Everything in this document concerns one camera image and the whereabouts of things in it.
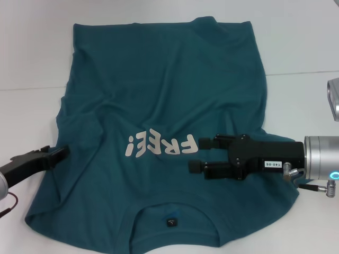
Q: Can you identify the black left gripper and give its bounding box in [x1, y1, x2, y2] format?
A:
[0, 145, 71, 189]

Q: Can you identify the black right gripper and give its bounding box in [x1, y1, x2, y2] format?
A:
[188, 134, 305, 182]

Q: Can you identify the teal t-shirt with FREE print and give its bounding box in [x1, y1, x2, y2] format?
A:
[24, 15, 300, 254]

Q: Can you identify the silver gripper connector stub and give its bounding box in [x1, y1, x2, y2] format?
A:
[282, 162, 304, 183]

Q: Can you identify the left arm cable with plug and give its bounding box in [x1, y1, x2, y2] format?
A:
[0, 192, 19, 217]

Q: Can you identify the arm cable with plug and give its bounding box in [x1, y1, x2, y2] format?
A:
[298, 179, 339, 198]
[0, 192, 19, 217]

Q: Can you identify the right arm cable with plug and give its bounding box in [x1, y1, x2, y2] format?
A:
[298, 179, 339, 198]

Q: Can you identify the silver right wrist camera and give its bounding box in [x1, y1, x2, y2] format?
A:
[327, 77, 339, 121]

